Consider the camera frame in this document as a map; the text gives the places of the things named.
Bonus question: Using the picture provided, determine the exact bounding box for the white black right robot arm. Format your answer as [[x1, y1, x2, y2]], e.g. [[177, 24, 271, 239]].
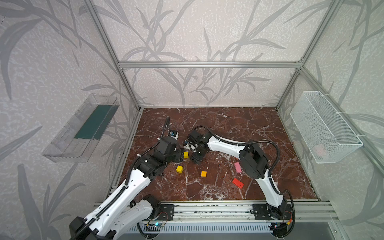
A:
[[183, 126, 288, 220]]

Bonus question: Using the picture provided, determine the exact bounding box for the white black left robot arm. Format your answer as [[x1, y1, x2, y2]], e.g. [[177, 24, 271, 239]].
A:
[[69, 118, 184, 240]]

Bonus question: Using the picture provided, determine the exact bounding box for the pink rectangular block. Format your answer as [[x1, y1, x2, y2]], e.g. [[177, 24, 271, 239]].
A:
[[234, 162, 242, 174]]

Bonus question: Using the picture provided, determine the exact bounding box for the red flat block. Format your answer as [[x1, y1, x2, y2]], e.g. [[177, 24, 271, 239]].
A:
[[233, 179, 244, 189]]

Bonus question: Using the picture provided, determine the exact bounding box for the yellow cube front left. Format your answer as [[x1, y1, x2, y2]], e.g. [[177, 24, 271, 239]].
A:
[[176, 166, 184, 174]]

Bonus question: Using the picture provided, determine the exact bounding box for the pink item in basket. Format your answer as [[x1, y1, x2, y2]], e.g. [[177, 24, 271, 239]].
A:
[[314, 144, 329, 158]]

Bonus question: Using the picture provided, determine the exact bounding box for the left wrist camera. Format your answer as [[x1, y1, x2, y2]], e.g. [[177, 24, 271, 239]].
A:
[[169, 130, 179, 140]]

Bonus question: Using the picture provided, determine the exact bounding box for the clear plastic wall bin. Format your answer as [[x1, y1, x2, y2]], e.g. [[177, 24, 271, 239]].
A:
[[42, 94, 120, 163]]

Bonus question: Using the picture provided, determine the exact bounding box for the aluminium frame horizontal bar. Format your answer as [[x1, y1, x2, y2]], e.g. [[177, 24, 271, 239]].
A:
[[118, 61, 301, 69]]

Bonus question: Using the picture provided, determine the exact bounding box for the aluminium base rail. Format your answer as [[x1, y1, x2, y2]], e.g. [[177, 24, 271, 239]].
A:
[[158, 200, 340, 224]]

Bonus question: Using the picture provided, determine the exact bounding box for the white wire mesh basket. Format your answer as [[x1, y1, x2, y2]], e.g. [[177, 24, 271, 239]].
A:
[[290, 91, 364, 164]]

